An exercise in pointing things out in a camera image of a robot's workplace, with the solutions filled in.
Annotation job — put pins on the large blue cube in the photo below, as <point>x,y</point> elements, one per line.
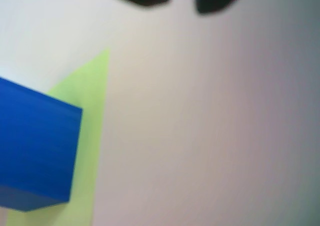
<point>35,146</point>

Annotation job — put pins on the green square sheet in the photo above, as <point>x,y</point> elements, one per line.
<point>90,136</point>

